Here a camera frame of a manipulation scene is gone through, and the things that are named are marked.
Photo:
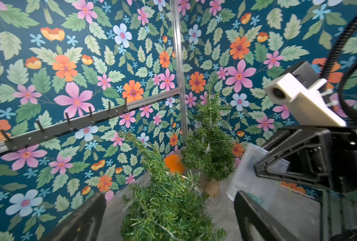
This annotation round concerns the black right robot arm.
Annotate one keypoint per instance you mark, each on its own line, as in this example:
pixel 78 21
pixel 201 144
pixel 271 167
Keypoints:
pixel 321 151

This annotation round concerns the clear battery box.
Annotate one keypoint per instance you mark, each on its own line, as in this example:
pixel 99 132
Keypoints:
pixel 266 192

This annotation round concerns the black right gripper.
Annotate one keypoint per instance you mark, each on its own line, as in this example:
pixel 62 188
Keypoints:
pixel 287 162

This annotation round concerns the aluminium frame struts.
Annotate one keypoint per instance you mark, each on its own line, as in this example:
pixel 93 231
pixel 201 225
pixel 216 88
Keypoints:
pixel 59 57

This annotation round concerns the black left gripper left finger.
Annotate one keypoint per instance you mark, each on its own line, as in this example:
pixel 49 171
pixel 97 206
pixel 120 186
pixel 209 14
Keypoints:
pixel 83 224

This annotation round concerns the green christmas tree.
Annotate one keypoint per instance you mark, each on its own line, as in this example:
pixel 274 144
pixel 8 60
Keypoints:
pixel 169 207
pixel 209 149

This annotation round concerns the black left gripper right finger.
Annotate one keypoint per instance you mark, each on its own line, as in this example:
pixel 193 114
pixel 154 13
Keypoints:
pixel 256 224

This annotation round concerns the orange plush toy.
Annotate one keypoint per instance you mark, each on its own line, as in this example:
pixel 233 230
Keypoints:
pixel 174 163

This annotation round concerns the black coat hook rail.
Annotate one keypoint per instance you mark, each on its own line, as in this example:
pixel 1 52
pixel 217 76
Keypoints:
pixel 43 134

